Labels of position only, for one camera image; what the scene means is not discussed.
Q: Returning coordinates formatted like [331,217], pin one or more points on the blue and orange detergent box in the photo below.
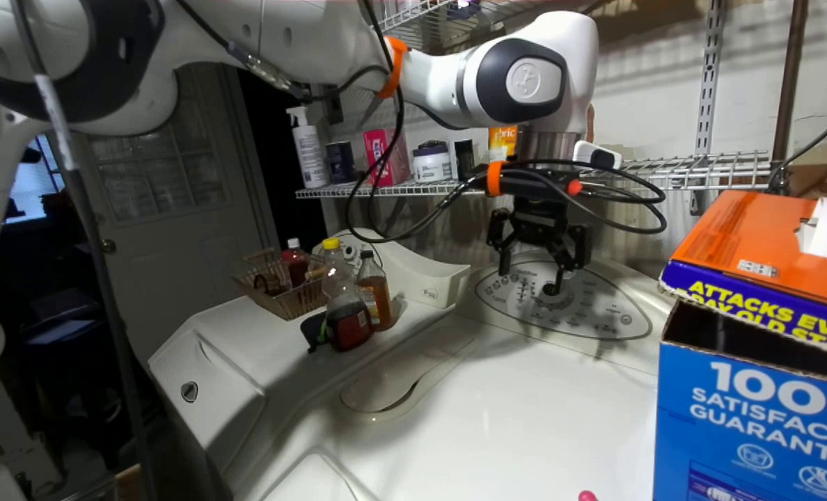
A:
[763,372]

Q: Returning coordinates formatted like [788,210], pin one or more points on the pink box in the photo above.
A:
[384,156]

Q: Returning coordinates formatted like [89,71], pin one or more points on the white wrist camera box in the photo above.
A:
[596,155]

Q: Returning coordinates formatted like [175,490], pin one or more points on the white jar with dark lid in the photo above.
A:
[433,162]

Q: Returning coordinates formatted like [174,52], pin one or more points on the amber glass bottle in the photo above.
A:
[374,290]

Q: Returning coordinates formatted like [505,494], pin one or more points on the dark thin pole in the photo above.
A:
[96,267]

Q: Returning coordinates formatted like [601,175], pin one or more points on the white washer holding bottles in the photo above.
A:
[234,351]

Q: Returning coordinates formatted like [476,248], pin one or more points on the brown vertical pipe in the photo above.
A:
[788,85]

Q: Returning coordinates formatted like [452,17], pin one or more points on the wicker basket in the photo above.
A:
[271,284]

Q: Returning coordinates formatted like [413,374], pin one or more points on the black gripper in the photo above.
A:
[537,226]

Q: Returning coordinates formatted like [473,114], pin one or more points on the cream oval dispenser cover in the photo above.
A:
[388,394]

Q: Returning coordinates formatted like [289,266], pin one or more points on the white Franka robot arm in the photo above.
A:
[245,31]

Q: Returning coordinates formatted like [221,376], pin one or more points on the clear bottle with red label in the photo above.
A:
[345,295]

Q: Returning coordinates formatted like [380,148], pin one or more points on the white washer with control panel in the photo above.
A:
[525,406]

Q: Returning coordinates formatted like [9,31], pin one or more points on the dark pouch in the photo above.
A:
[313,333]

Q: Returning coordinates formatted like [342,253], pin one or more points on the dark small jar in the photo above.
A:
[341,162]

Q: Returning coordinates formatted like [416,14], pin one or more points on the white pump bottle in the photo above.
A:
[306,148]

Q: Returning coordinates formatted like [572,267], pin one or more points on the grey door with window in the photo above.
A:
[179,205]

